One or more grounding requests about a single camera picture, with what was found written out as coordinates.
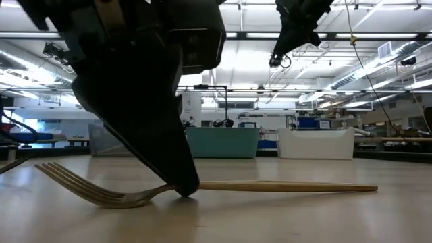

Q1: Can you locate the grey translucent bin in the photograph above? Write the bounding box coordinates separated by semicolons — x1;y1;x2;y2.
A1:
88;124;132;157

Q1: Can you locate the white plastic bin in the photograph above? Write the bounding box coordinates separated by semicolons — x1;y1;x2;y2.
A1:
276;127;356;160

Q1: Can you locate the white poster board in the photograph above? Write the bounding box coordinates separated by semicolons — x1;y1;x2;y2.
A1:
180;91;203;128

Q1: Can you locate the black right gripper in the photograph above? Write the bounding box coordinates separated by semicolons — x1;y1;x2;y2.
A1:
272;0;335;57

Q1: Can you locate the teal plastic bin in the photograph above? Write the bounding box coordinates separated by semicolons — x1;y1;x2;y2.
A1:
184;126;260;159

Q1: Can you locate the black ceiling-mounted camera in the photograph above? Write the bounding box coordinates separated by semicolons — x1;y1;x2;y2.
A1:
269;53;292;68
43;42;70;65

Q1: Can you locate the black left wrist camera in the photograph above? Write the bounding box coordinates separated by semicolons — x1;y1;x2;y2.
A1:
165;0;227;76

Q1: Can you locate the black hanging cable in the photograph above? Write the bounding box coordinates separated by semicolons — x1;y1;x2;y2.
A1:
343;0;409;142

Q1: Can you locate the gold fork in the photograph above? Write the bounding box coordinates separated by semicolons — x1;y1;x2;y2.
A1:
34;161;379;209

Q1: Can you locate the blue storage crate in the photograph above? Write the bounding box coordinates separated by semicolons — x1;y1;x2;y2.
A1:
296;116;320;130

